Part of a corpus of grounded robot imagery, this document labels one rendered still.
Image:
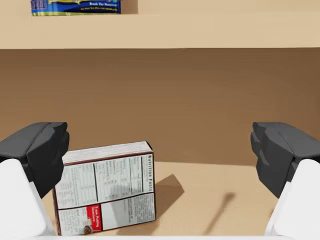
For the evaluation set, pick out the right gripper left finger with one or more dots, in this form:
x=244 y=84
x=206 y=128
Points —
x=37 y=160

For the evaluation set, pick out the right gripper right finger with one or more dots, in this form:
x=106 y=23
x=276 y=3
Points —
x=282 y=155

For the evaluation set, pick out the blue flat can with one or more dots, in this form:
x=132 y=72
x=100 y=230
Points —
x=75 y=7

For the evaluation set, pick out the red and white carton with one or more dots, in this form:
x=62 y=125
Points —
x=110 y=187

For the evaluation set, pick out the pale wooden shelf unit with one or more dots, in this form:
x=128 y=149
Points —
x=175 y=100

